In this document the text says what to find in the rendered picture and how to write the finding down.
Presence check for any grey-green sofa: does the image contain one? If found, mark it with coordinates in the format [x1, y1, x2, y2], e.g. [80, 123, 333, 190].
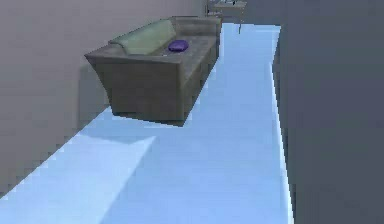
[84, 15, 223, 127]

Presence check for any purple cushion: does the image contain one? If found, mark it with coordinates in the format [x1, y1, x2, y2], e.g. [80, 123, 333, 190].
[167, 39, 190, 53]

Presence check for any grey table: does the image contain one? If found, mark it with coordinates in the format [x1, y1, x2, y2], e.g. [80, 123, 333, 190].
[206, 0, 248, 35]

